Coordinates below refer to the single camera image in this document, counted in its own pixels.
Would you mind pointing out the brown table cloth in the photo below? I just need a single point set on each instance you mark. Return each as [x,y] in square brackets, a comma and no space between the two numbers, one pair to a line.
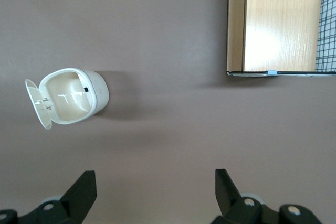
[157,37]

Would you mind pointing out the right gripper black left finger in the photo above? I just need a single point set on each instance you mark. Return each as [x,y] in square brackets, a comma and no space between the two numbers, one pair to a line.
[65,203]

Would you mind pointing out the white lidded trash can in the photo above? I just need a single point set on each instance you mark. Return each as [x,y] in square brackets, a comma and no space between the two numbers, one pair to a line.
[78,95]

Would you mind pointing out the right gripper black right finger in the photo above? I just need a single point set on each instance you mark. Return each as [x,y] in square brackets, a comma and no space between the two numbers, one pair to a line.
[236,200]

